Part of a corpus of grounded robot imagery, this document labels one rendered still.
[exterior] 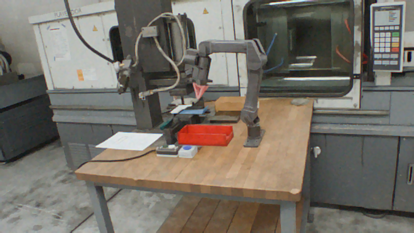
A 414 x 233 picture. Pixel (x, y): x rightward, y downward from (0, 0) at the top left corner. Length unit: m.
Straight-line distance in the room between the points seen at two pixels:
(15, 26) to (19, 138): 3.12
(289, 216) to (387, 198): 1.36
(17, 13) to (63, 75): 3.95
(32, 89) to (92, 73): 1.88
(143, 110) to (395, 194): 1.75
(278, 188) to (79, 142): 2.53
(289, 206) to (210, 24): 1.49
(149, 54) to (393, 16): 1.32
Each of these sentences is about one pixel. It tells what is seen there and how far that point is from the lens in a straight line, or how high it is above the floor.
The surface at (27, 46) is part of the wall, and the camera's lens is 7.06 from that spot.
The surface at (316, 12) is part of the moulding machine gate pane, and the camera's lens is 2.11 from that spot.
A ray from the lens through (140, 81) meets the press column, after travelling 1.82.
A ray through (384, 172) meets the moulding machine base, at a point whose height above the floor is 0.38.
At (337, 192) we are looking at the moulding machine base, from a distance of 2.49.
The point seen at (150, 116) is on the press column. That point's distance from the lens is 1.85.
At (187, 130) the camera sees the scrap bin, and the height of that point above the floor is 0.93.
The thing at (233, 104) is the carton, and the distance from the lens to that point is 1.95.
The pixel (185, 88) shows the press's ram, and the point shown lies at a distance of 1.67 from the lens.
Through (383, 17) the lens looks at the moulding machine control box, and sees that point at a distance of 2.00.
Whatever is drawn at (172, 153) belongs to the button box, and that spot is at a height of 0.92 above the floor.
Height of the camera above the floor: 1.51
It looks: 18 degrees down
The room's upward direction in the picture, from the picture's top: 7 degrees counter-clockwise
